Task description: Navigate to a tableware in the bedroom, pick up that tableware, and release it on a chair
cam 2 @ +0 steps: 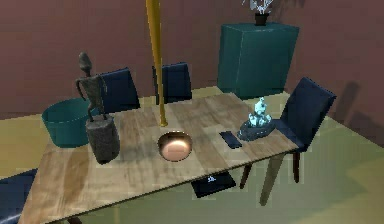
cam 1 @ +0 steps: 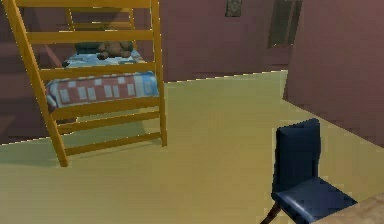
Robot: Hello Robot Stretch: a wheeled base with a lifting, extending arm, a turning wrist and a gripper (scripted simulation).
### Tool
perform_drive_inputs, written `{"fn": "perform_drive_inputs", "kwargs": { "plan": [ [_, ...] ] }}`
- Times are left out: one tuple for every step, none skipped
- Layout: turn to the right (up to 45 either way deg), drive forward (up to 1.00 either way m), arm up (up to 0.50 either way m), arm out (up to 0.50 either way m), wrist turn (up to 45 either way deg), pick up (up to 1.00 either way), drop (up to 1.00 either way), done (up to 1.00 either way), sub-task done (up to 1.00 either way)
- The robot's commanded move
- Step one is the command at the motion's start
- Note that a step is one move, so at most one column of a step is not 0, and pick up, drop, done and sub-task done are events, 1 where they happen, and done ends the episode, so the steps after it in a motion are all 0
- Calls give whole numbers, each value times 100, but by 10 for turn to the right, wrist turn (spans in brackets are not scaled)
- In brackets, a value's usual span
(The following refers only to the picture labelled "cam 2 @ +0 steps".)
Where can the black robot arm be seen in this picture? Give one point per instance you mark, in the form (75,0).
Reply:
(213,186)

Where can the dark blue chair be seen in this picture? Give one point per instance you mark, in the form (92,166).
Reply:
(175,81)
(120,90)
(306,106)
(15,196)

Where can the copper bowl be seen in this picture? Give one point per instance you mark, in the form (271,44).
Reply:
(175,146)

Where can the black flat phone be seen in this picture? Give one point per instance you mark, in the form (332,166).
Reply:
(230,139)

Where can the pale blue figurine on base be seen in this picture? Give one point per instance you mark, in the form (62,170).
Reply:
(257,125)

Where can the yellow pole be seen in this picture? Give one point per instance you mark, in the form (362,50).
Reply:
(156,50)

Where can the wooden dining table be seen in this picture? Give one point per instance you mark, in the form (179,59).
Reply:
(140,173)

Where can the teal cabinet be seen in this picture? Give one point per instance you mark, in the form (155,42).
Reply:
(256,60)

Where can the dark grey figure statue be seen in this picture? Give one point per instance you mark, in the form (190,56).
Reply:
(102,140)

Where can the white plant in black pot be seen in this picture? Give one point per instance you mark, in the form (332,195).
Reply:
(261,18)

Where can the teal round tub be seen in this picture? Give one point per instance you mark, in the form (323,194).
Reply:
(65,123)

